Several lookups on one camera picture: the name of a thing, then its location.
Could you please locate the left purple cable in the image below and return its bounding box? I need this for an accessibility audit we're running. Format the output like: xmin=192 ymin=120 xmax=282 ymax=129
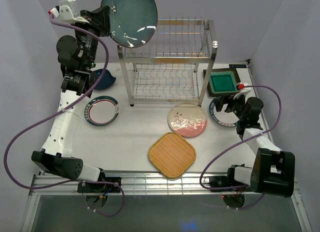
xmin=3 ymin=14 xmax=125 ymax=218

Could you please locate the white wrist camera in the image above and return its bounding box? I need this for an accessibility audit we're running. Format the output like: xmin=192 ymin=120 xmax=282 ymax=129
xmin=233 ymin=83 xmax=252 ymax=100
xmin=48 ymin=0 xmax=89 ymax=25

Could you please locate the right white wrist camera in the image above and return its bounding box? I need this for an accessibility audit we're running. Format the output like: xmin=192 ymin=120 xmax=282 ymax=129
xmin=233 ymin=83 xmax=252 ymax=100

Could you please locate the purple cable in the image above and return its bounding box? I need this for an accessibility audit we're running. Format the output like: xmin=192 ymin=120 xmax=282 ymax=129
xmin=3 ymin=14 xmax=125 ymax=218
xmin=199 ymin=84 xmax=282 ymax=211

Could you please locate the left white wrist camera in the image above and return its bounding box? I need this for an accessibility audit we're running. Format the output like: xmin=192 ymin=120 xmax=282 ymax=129
xmin=48 ymin=0 xmax=89 ymax=25

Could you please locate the stainless steel two-tier dish rack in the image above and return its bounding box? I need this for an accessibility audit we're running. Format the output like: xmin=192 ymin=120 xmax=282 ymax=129
xmin=117 ymin=18 xmax=218 ymax=107

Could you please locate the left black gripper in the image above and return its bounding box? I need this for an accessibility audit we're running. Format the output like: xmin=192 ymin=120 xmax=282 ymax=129
xmin=73 ymin=5 xmax=112 ymax=69

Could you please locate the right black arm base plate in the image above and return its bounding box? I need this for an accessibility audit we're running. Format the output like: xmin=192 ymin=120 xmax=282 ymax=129
xmin=208 ymin=175 xmax=251 ymax=192

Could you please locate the square bamboo-pattern tray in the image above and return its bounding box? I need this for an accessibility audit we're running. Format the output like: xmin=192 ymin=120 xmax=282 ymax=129
xmin=148 ymin=132 xmax=197 ymax=179

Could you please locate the aluminium front rail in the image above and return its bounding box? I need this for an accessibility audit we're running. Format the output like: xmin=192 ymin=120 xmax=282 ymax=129
xmin=29 ymin=173 xmax=301 ymax=197

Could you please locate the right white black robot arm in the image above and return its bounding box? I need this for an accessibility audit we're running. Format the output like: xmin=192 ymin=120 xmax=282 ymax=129
xmin=213 ymin=95 xmax=295 ymax=198

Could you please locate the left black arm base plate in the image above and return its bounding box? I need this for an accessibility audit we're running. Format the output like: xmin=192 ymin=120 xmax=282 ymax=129
xmin=76 ymin=176 xmax=122 ymax=194

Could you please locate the white plate green red rim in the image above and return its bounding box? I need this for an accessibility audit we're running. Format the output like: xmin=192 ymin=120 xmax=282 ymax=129
xmin=84 ymin=95 xmax=121 ymax=127

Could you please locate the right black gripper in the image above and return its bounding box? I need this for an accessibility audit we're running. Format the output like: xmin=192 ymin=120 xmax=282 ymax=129
xmin=213 ymin=92 xmax=247 ymax=121

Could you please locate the pink cream floral round plate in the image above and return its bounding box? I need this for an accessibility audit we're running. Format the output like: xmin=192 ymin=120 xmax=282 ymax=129
xmin=167 ymin=103 xmax=208 ymax=138

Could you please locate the white plate navy lettered rim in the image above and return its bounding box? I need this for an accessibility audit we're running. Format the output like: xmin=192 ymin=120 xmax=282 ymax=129
xmin=208 ymin=100 xmax=238 ymax=128

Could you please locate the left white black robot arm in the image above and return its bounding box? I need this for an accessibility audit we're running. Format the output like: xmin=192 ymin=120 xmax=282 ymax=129
xmin=31 ymin=5 xmax=110 ymax=192

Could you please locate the green square dish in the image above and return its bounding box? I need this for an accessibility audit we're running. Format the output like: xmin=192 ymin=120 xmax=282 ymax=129
xmin=209 ymin=72 xmax=237 ymax=94

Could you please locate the large dark teal round plate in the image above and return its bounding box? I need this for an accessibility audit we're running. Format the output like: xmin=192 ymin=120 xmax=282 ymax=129
xmin=101 ymin=0 xmax=158 ymax=48

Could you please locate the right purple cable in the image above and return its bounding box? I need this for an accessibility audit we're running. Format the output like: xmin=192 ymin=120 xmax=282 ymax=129
xmin=199 ymin=84 xmax=282 ymax=211

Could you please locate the dark blue leaf-shaped dish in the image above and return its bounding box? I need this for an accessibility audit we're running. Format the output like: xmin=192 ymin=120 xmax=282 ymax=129
xmin=93 ymin=69 xmax=116 ymax=91

